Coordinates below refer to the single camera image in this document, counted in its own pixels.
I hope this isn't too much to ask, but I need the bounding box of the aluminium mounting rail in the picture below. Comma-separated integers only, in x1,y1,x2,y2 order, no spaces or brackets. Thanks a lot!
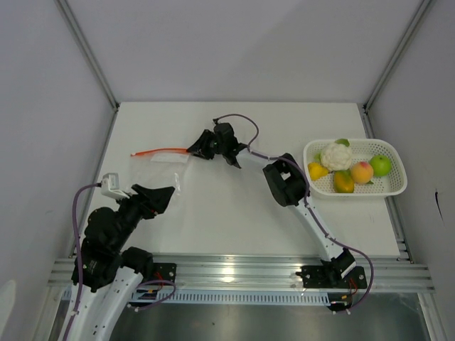
48,252,437,293

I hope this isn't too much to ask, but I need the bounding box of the clear zip top bag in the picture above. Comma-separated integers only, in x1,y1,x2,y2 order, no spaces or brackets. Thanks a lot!
129,148,190,196

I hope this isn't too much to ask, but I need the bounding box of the green apple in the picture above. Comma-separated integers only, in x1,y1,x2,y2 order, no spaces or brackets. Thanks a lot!
369,155,392,177

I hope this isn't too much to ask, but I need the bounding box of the orange pink peach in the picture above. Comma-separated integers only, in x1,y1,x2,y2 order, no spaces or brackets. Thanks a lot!
350,161,374,184

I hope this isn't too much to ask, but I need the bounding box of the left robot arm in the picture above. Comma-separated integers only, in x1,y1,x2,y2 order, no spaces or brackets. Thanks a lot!
58,180,176,340

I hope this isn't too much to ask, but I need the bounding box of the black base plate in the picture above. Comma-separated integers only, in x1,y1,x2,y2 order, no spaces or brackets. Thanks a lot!
142,263,177,283
295,265,368,289

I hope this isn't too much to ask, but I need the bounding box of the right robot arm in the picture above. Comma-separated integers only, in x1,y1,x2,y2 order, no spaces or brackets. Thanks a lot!
186,122,356,288

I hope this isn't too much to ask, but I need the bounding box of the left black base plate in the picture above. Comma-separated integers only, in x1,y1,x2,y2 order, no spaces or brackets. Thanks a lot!
142,263,177,283

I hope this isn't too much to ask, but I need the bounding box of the aluminium frame post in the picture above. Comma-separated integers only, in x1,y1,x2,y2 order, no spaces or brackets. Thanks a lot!
54,0,119,111
361,0,437,113

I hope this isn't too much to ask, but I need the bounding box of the right aluminium frame post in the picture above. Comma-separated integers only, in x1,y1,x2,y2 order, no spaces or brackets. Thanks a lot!
361,0,437,113

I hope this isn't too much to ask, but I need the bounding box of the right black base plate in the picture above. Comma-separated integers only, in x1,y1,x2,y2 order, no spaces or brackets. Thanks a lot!
295,265,368,289

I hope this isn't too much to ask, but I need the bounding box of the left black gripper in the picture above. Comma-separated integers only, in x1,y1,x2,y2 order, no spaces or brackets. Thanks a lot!
112,183,174,251

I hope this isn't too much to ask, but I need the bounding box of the white perforated plastic basket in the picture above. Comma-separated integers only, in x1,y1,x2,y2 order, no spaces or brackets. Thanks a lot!
303,139,407,199

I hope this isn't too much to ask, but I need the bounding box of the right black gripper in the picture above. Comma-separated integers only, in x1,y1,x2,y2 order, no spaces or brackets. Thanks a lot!
186,130,225,161

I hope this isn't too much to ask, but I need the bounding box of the left aluminium frame post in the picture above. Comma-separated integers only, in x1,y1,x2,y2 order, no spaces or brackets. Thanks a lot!
54,0,119,111

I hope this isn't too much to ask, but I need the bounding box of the yellow green mango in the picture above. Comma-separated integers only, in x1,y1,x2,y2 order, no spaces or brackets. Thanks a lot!
333,170,355,194

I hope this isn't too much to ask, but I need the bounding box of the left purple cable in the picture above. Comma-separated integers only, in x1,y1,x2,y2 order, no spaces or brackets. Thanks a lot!
69,183,177,313

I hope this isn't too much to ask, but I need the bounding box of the white slotted cable duct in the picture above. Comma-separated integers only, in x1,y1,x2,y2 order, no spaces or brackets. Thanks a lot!
127,288,352,307

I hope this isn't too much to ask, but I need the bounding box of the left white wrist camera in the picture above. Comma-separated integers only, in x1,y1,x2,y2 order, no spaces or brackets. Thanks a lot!
100,173,129,200

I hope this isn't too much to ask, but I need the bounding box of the white cauliflower with leaves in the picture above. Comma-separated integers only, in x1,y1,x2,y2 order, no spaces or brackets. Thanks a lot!
314,139,353,172

